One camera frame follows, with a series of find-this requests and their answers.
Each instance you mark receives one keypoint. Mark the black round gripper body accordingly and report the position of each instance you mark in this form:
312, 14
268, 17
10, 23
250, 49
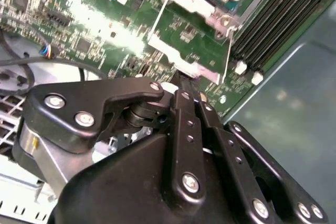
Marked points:
118, 187

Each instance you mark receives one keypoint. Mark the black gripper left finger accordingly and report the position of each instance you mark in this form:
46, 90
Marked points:
183, 155

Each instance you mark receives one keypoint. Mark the metal socket cover frame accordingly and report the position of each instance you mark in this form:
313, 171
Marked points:
164, 48

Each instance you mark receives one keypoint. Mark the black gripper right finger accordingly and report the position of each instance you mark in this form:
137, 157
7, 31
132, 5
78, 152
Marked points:
237, 176

